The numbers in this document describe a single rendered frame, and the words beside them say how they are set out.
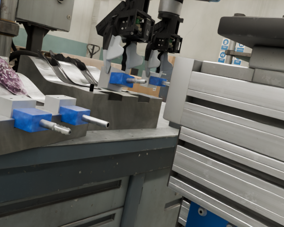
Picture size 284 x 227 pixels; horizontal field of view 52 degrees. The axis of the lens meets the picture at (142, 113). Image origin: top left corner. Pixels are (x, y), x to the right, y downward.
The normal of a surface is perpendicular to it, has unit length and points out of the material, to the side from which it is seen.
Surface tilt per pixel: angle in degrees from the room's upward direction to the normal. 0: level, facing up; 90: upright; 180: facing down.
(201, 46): 90
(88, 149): 90
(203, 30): 90
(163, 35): 90
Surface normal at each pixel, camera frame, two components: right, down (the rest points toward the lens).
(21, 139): 0.89, 0.24
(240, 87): -0.70, -0.03
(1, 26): 0.18, 0.19
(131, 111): 0.73, 0.25
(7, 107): -0.41, 0.06
